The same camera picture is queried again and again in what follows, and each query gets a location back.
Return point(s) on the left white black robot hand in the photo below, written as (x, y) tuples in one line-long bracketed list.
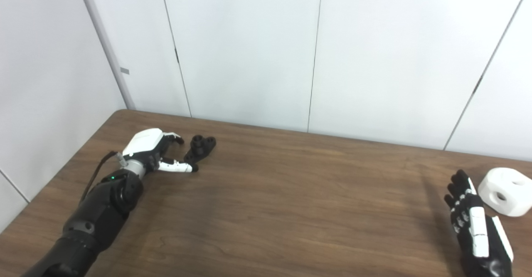
[(143, 142)]

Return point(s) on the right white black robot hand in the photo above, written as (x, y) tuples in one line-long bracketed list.
[(478, 231)]

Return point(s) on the round white plastic piece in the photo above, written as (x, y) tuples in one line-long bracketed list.
[(515, 196)]

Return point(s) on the black flanged holder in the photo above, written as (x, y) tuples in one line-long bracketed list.
[(198, 148)]

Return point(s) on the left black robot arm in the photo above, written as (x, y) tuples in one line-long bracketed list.
[(95, 218)]

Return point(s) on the small grey tag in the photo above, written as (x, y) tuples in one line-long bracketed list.
[(124, 70)]

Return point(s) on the grey wall trim strip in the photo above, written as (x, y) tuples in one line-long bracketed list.
[(106, 44)]

